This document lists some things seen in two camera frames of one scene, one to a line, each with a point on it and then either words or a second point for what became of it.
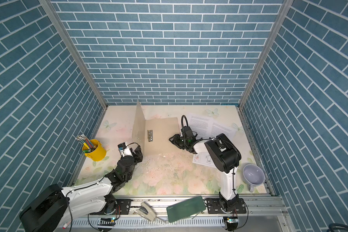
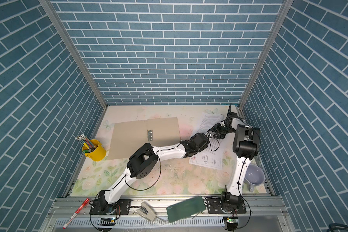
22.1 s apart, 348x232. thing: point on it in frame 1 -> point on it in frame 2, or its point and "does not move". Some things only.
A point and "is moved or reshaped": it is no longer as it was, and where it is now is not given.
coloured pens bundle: x=82 y=138 does not move
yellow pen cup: x=98 y=154 does not move
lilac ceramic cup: x=253 y=175 does not move
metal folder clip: x=150 y=135 does not move
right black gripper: x=176 y=140 -> x=217 y=127
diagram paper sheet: x=203 y=158 does not move
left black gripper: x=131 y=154 -> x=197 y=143
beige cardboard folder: x=163 y=129 is moved or reshaped
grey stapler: x=146 y=210 does not move
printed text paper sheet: x=200 y=125 is moved or reshaped
